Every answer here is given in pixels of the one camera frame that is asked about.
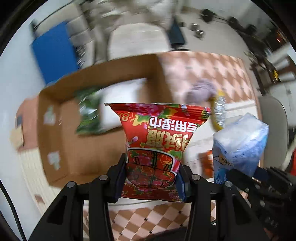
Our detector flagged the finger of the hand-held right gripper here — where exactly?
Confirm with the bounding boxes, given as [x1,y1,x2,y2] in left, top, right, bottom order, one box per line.
[225,169,256,194]
[254,166,273,183]

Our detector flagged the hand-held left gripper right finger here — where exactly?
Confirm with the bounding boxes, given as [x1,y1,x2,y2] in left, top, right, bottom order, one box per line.
[176,164,270,241]

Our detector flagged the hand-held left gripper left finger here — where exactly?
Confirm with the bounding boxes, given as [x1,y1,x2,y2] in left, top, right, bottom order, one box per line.
[28,154,127,241]

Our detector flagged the blue tissue pack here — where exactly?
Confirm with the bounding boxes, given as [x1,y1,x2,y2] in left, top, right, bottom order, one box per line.
[212,113,270,185]

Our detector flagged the red floral wet wipes packet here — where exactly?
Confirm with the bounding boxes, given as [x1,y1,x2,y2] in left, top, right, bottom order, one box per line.
[105,103,211,203]

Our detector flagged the cardboard box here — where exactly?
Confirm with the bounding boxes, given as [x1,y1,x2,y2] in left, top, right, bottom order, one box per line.
[37,54,179,189]

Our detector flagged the green packet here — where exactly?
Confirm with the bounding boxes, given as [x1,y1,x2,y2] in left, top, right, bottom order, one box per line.
[74,89,105,136]

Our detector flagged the white packet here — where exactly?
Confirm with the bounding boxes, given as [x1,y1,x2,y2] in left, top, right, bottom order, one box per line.
[97,78,148,131]

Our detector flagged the orange packet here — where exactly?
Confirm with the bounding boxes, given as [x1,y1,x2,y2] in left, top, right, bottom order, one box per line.
[198,150,215,179]

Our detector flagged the grey chair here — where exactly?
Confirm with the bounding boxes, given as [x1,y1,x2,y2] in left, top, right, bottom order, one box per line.
[257,96,290,170]

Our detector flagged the plastic bottle with yellow label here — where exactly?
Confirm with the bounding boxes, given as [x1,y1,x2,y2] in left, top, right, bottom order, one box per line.
[209,90,227,130]

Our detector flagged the purple cloth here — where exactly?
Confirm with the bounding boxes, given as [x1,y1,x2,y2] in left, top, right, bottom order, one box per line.
[184,79,218,105]

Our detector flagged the pink checkered tablecloth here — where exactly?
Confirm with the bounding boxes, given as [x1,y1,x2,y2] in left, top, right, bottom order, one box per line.
[10,51,260,241]

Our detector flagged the blue board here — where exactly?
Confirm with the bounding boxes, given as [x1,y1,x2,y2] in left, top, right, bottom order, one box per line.
[31,22,80,85]

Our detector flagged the dark blue bench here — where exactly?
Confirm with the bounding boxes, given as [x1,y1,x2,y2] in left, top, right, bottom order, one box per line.
[166,22,189,51]

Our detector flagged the black barbell weights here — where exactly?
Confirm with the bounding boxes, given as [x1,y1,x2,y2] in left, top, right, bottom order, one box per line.
[199,9,218,23]

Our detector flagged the black cable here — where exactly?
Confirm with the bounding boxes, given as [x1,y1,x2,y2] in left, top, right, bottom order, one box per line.
[0,180,27,241]

